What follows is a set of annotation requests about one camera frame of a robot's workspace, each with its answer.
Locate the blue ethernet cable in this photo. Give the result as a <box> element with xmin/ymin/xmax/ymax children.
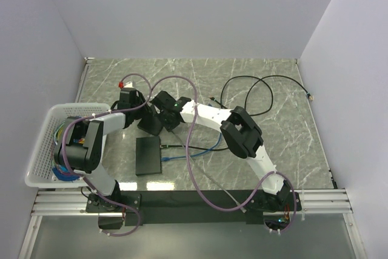
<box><xmin>161</xmin><ymin>131</ymin><xmax>224</xmax><ymax>163</ymax></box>

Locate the dark grey network switch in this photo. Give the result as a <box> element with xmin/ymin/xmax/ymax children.
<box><xmin>135</xmin><ymin>136</ymin><xmax>162</xmax><ymax>177</ymax></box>

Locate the long black ethernet cable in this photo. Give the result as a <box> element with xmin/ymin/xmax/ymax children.
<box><xmin>159</xmin><ymin>76</ymin><xmax>316</xmax><ymax>152</ymax></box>

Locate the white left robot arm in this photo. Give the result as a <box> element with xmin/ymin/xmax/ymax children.
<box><xmin>54</xmin><ymin>87</ymin><xmax>146</xmax><ymax>212</ymax></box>

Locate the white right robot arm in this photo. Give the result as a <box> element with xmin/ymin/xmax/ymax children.
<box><xmin>151</xmin><ymin>91</ymin><xmax>291</xmax><ymax>210</ymax></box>

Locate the white plastic mesh basket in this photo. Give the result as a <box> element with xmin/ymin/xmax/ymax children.
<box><xmin>24</xmin><ymin>103</ymin><xmax>110</xmax><ymax>189</ymax></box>

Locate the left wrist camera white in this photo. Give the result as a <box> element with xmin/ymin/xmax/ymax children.
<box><xmin>118</xmin><ymin>81</ymin><xmax>133</xmax><ymax>89</ymax></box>

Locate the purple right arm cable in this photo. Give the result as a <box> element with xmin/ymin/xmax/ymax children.
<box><xmin>150</xmin><ymin>76</ymin><xmax>298</xmax><ymax>235</ymax></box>

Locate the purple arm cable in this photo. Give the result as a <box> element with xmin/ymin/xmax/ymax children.
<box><xmin>59</xmin><ymin>73</ymin><xmax>152</xmax><ymax>238</ymax></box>
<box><xmin>150</xmin><ymin>76</ymin><xmax>298</xmax><ymax>235</ymax></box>

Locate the bundle of coloured wires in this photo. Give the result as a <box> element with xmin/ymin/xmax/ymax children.
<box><xmin>51</xmin><ymin>115</ymin><xmax>89</xmax><ymax>181</ymax></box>

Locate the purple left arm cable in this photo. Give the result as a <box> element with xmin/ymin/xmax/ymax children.
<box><xmin>59</xmin><ymin>73</ymin><xmax>152</xmax><ymax>238</ymax></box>

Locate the aluminium rail frame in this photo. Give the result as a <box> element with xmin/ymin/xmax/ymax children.
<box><xmin>30</xmin><ymin>189</ymin><xmax>353</xmax><ymax>217</ymax></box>

